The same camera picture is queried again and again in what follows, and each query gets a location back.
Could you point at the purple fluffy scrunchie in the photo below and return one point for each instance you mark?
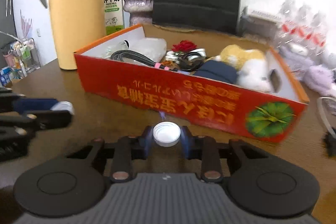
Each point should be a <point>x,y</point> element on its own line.
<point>321,80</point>

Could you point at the red cardboard box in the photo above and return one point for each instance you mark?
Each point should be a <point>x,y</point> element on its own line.
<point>210,103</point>

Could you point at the white plastic bottle cap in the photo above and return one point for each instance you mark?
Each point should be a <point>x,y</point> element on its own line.
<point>166,134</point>

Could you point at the black hair bow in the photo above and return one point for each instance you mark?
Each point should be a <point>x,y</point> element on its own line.
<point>330,143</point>

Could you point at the red artificial rose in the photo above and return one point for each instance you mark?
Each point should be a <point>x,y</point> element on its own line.
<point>184,46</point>

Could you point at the dark navy pouch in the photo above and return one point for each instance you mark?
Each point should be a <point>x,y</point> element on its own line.
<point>219,71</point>

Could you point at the clear plastic bag bundle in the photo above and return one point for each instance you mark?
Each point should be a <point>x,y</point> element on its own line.
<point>153,48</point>

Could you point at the clear acrylic organizer box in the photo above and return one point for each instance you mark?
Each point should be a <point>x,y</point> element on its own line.
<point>259,23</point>

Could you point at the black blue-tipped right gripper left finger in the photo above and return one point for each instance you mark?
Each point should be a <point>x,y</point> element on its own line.
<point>69,185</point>

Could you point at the yellow white plush toy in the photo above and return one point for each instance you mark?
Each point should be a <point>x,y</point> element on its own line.
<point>251,66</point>

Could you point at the milk carton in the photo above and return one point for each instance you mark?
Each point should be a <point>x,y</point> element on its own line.
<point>114,21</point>

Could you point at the water bottle middle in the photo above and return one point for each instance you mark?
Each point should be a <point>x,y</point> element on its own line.
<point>304,31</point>

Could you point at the water bottle left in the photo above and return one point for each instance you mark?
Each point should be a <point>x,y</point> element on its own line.
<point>287,27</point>

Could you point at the yellow thermos jug grey handle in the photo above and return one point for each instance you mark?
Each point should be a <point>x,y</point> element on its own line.
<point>75,24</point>

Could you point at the metal storage cart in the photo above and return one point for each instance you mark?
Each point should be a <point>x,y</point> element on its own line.
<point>21,59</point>

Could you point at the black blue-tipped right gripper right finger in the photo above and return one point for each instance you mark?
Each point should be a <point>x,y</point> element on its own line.
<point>255,180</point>

